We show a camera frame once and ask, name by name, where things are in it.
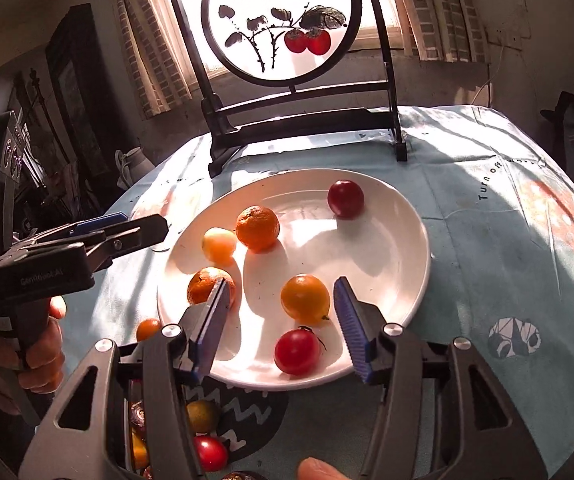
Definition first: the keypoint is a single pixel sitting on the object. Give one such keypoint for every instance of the checked curtain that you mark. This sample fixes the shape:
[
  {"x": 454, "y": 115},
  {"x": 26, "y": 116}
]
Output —
[
  {"x": 142, "y": 35},
  {"x": 442, "y": 10}
]

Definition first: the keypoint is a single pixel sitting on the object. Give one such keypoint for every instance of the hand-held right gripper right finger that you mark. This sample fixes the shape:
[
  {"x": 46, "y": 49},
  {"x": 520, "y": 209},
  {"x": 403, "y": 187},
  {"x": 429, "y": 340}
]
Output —
[{"x": 352, "y": 330}]

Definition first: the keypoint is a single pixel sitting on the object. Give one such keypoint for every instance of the dark framed picture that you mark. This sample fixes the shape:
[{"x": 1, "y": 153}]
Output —
[{"x": 74, "y": 90}]

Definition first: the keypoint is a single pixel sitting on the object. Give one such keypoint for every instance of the smooth orange kumquat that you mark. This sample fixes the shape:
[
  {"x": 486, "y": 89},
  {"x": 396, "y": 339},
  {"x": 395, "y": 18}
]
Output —
[{"x": 139, "y": 452}]

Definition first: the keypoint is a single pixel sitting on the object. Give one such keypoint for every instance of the orange mandarin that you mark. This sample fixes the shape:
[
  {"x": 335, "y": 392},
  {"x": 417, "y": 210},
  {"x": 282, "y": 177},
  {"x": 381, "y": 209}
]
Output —
[
  {"x": 257, "y": 227},
  {"x": 199, "y": 287}
]

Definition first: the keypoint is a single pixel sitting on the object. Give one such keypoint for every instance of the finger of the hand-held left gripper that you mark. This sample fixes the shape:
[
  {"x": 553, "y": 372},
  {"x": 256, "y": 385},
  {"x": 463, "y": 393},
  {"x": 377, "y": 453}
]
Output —
[
  {"x": 137, "y": 234},
  {"x": 99, "y": 222}
]

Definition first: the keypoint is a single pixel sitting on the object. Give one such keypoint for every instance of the round painted table screen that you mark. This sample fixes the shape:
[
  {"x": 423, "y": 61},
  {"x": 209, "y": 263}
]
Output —
[{"x": 307, "y": 125}]

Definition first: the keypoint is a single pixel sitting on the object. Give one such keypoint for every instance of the dark brown date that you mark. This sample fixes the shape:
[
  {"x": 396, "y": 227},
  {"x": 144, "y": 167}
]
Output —
[
  {"x": 137, "y": 414},
  {"x": 244, "y": 476}
]

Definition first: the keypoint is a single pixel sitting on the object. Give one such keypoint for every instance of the person's right hand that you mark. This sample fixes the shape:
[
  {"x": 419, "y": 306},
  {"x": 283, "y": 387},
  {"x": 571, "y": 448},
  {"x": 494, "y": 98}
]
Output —
[{"x": 319, "y": 471}]

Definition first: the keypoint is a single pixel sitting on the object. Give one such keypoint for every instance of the white plate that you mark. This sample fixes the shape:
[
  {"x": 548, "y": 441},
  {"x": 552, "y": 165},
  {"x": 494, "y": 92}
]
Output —
[{"x": 367, "y": 260}]

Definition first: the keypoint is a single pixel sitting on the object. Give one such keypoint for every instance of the small orange kumquat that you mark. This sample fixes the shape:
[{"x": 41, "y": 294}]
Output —
[{"x": 148, "y": 329}]

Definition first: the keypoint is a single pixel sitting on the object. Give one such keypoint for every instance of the light blue printed tablecloth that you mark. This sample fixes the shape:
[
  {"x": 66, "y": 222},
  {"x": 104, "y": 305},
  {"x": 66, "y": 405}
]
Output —
[{"x": 467, "y": 260}]

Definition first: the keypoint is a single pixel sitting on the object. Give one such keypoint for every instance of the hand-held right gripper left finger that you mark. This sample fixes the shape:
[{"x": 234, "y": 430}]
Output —
[{"x": 214, "y": 320}]

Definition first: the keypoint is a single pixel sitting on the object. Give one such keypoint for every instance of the yellow cherry tomato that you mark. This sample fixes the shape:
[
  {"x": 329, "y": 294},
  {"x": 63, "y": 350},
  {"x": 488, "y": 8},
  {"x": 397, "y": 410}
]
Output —
[{"x": 218, "y": 245}]

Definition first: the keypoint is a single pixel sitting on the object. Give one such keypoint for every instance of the person's left hand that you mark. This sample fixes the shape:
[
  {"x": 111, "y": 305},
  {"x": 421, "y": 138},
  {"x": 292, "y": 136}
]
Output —
[{"x": 42, "y": 365}]

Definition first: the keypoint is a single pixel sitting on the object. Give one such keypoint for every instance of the dark red cherry tomato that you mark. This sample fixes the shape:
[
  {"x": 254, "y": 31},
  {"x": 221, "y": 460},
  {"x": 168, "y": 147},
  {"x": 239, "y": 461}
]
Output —
[{"x": 345, "y": 199}]

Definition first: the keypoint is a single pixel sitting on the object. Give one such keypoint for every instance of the smooth orange tomato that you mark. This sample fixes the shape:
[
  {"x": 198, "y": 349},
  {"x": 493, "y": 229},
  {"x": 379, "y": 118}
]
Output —
[{"x": 305, "y": 299}]

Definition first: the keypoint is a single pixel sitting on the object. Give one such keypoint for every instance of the white jug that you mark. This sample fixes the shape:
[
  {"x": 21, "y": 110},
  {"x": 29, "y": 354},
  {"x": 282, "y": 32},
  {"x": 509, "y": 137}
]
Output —
[{"x": 133, "y": 162}]

